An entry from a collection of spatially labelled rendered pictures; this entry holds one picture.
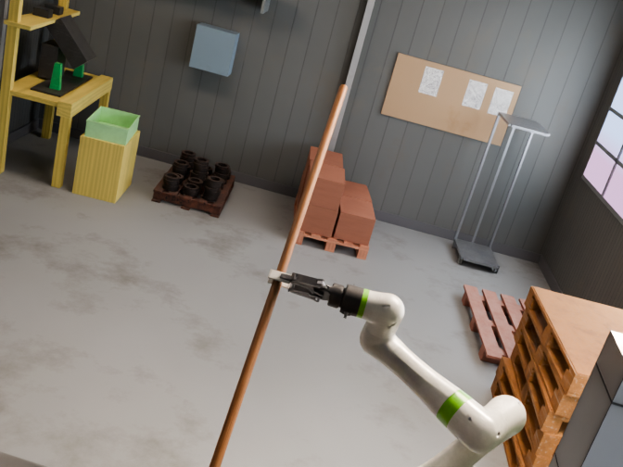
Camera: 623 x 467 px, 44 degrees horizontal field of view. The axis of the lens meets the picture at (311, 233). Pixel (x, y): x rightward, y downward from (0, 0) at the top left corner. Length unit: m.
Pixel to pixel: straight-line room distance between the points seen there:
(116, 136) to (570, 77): 4.92
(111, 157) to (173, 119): 1.66
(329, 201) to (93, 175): 2.35
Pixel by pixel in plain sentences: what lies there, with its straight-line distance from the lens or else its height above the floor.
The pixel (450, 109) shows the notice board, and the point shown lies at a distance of 8.93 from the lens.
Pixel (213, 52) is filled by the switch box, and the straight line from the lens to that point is 8.78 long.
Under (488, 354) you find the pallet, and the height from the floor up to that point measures 0.13.
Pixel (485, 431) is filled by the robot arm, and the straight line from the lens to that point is 2.32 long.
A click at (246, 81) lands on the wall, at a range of 8.98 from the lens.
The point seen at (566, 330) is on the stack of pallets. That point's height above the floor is 0.96.
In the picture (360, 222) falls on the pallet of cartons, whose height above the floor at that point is 0.37.
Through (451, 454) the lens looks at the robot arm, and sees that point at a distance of 2.61.
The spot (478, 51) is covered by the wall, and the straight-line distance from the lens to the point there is 8.88.
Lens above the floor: 2.98
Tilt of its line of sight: 21 degrees down
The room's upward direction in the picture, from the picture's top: 15 degrees clockwise
